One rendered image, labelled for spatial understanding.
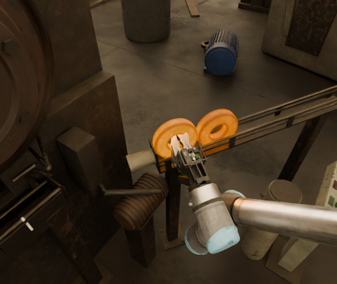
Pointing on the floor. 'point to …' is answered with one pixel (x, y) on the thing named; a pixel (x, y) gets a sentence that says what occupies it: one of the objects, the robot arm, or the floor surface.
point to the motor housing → (141, 216)
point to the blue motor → (222, 53)
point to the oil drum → (146, 20)
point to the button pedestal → (285, 267)
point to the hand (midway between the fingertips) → (176, 135)
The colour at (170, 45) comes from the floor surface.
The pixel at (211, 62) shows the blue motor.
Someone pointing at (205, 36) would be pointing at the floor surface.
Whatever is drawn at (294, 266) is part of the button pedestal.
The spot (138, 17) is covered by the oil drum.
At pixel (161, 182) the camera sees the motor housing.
